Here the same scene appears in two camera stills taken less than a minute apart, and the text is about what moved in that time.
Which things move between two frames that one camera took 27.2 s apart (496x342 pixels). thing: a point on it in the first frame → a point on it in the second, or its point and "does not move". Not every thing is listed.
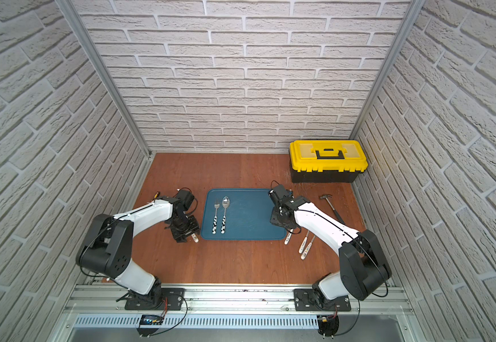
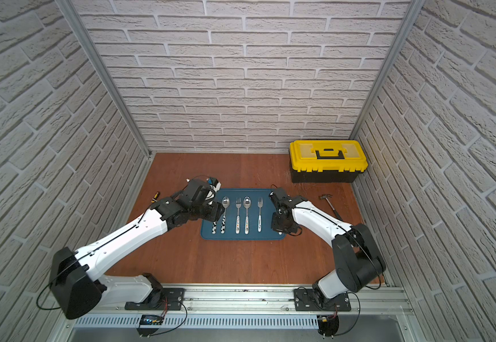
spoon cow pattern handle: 225,203 does not move
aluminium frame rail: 104,299 does not move
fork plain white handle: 288,236 → 259,220
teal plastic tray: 238,214 does not move
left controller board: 150,320 does not move
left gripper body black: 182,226 → 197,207
